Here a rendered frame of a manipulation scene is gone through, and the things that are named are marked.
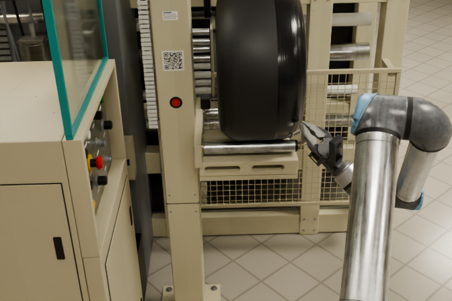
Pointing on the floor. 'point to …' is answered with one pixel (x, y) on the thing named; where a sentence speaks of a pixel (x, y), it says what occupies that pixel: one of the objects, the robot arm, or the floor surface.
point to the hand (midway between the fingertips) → (303, 123)
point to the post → (178, 133)
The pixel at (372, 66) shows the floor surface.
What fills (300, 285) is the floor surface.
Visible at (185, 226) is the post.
